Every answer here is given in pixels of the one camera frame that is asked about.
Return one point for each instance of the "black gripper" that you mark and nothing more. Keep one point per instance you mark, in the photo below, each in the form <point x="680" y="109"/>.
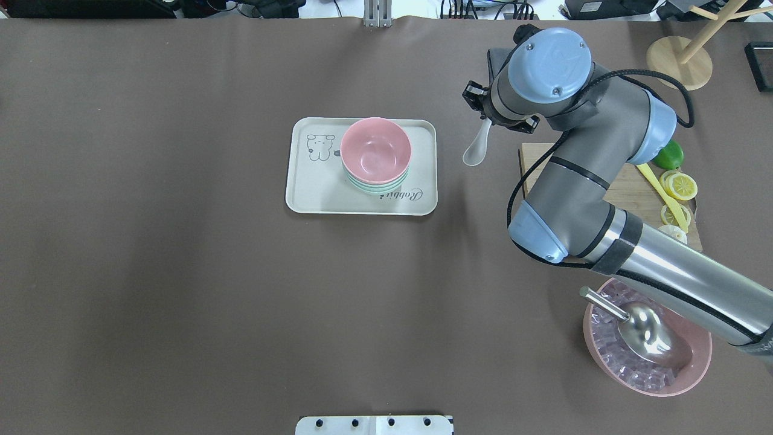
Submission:
<point x="473" y="96"/>

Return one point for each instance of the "white ceramic spoon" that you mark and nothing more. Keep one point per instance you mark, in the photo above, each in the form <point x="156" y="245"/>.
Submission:
<point x="476" y="152"/>

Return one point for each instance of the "small pink bowl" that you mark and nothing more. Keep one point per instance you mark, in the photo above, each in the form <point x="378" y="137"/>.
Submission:
<point x="376" y="151"/>

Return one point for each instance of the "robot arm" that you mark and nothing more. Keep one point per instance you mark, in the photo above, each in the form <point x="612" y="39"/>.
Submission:
<point x="607" y="120"/>

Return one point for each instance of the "green bowl stack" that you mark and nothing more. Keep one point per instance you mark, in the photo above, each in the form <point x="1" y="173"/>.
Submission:
<point x="376" y="189"/>

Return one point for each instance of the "large pink ice bowl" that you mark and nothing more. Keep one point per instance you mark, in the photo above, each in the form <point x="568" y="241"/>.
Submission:
<point x="622" y="365"/>

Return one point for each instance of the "grey folded cloth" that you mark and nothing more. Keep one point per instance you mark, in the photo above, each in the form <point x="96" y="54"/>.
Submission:
<point x="496" y="60"/>

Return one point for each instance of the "bamboo cutting board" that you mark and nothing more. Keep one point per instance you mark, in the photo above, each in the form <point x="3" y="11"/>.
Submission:
<point x="630" y="191"/>

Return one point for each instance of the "yellow plastic knife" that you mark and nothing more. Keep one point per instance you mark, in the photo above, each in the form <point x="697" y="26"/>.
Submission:
<point x="669" y="202"/>

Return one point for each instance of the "cream rabbit tray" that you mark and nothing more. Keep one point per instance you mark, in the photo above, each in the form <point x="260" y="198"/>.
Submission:
<point x="317" y="183"/>

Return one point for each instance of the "green lime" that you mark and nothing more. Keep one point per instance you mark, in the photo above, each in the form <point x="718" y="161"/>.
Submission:
<point x="670" y="157"/>

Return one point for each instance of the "wooden mug tree stand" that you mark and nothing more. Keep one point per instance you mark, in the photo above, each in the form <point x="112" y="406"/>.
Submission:
<point x="685" y="59"/>

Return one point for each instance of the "stacked lemon slices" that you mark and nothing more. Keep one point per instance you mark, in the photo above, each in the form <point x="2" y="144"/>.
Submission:
<point x="679" y="185"/>

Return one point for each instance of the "lemon slice under knife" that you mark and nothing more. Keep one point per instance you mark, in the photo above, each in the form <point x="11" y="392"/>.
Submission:
<point x="668" y="218"/>

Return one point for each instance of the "white steamed bun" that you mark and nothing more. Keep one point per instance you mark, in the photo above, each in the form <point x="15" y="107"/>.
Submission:
<point x="675" y="232"/>

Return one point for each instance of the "steel ice scoop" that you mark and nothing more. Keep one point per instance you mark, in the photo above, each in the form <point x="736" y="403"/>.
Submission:
<point x="644" y="332"/>

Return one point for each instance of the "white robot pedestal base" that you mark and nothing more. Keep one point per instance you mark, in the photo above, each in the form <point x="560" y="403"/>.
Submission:
<point x="376" y="424"/>

